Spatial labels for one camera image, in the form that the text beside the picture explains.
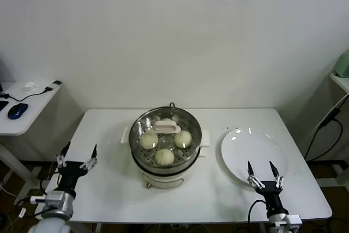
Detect black power cable with adapter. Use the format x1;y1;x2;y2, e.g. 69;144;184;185
303;99;349;162

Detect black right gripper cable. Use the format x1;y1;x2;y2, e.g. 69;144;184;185
246;199;267;223

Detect round glass pot lid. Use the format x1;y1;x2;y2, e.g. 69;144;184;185
128;106;203;160

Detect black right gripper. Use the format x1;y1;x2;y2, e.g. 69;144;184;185
246;160;286;217

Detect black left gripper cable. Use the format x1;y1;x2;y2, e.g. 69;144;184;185
15;171;62;209

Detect cream electric cooker base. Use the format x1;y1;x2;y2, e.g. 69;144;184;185
130;145;209;190

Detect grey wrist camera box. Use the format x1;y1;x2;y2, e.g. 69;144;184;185
285;213;303;227
29;190;66;207

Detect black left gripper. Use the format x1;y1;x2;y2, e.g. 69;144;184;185
55;141;98;190

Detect pale green appliance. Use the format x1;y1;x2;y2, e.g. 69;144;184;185
333;49;349;78

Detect white side shelf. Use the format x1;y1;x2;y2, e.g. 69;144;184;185
328;71;349;94

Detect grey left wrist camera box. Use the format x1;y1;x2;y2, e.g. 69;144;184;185
29;190;66;207

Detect stainless steel steamer basket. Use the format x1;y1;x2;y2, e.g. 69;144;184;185
121;106;211;173

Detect black cable with usb plug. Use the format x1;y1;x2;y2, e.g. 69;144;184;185
0;80;61;102

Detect white steamed baozi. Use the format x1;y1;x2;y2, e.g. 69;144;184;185
139;132;159;150
154;148;175;167
173;130;192;148

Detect white round plate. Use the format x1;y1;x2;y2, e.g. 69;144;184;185
217;127;289;189

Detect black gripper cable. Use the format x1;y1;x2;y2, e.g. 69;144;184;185
246;199;267;223
15;171;62;209

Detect blue computer mouse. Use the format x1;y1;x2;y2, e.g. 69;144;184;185
7;103;29;120

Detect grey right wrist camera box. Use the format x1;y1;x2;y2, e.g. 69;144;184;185
285;213;303;227

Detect white side desk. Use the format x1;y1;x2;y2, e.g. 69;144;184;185
0;81;62;206

